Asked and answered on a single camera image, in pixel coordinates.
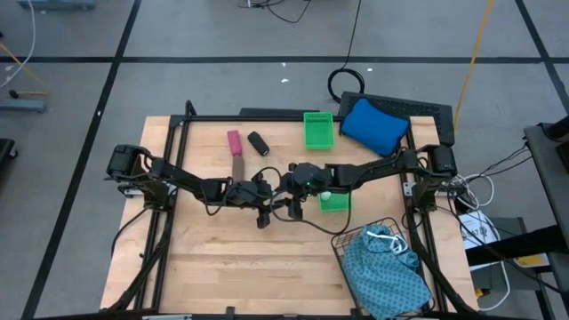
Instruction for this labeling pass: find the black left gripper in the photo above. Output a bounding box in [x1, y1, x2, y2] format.
[226, 171, 274, 230]

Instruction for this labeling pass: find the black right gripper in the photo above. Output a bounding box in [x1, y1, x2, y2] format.
[284, 162, 333, 221]

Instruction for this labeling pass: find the black bandage roll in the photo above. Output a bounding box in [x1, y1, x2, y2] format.
[246, 131, 270, 157]

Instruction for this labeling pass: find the green plastic slotted basket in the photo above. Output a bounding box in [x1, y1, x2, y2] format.
[317, 167, 353, 213]
[302, 111, 335, 151]

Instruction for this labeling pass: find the pink rectangular block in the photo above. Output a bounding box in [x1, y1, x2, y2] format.
[227, 130, 244, 157]

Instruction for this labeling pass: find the blue cushion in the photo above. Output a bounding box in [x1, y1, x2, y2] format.
[340, 97, 410, 158]

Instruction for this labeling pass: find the teal patterned cloth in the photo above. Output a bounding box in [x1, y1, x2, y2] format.
[341, 224, 434, 320]

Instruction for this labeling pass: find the black keyboard tray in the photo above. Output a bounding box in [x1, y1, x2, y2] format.
[337, 91, 456, 148]

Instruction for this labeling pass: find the white printed paper sheet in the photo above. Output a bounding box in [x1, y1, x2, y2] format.
[457, 210, 502, 251]

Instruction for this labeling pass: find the yellow label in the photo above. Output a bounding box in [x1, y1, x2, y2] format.
[513, 252, 551, 268]

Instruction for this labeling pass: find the grey black side cart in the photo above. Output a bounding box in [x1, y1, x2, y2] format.
[523, 114, 569, 250]

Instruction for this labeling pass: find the grey floor bar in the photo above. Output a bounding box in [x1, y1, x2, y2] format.
[16, 0, 97, 12]
[0, 99, 48, 114]

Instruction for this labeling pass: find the black floor object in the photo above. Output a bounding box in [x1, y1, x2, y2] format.
[0, 138, 19, 174]

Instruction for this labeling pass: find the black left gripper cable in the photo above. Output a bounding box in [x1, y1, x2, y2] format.
[201, 165, 285, 218]

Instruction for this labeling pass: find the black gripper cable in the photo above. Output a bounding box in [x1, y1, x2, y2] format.
[201, 165, 285, 218]
[269, 194, 353, 236]

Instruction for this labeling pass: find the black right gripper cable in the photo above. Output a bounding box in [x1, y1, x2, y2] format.
[269, 194, 353, 236]

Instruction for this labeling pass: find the black wire basket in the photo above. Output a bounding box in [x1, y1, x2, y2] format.
[330, 216, 437, 320]

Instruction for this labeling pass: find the black aluminium table frame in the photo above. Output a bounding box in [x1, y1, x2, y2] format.
[100, 100, 479, 320]

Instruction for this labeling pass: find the black hanging cable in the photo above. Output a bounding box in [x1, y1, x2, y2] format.
[327, 0, 366, 104]

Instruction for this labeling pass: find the white coiled cable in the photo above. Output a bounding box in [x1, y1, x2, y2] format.
[444, 172, 496, 211]

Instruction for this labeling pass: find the black side frame beam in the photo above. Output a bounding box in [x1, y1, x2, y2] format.
[464, 224, 569, 268]

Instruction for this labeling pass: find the yellow hanging cable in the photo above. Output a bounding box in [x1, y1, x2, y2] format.
[452, 0, 495, 134]

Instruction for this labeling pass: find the white floor cable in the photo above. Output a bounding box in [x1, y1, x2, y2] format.
[477, 260, 511, 312]
[0, 0, 36, 90]

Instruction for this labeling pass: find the orange floor cable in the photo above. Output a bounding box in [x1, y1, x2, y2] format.
[0, 42, 51, 100]

